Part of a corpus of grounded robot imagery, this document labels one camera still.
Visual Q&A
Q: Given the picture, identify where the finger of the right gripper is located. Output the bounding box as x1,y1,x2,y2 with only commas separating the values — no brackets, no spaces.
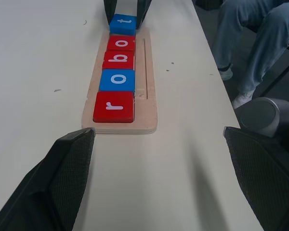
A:
135,0,153,30
103,0,118,26

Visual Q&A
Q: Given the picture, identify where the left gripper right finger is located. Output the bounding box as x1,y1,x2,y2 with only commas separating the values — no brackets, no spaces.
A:
222,126,289,231

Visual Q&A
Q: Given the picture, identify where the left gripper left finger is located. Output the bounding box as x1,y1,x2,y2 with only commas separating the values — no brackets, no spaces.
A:
0,127,96,231

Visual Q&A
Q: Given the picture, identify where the blue letter tile t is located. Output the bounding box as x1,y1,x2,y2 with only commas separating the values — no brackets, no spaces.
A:
109,13,138,37

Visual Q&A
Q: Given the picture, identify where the red letter tile o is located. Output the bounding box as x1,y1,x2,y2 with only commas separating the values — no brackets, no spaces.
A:
106,35,136,52

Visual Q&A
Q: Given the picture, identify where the red letter tile b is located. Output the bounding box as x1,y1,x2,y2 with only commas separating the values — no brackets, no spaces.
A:
102,50,136,71

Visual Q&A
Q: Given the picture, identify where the wooden letter tray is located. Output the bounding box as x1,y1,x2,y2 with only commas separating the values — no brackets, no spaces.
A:
81,26,158,135

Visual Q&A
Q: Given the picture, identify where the grey robot body cylinder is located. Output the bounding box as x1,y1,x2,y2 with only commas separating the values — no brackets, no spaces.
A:
236,97,289,139

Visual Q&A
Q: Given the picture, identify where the blue letter tile o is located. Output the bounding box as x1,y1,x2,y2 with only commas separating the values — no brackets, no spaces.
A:
99,68,136,92

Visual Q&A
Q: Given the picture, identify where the red letter tile r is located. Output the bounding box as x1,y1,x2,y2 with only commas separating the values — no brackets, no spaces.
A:
92,91,135,124

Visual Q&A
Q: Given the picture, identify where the white shoe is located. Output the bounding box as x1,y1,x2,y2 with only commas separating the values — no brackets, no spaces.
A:
232,90,255,110
217,64,234,81

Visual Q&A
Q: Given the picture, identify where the person's leg in jeans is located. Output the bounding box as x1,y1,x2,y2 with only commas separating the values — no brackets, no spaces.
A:
238,0,289,96
211,0,275,71

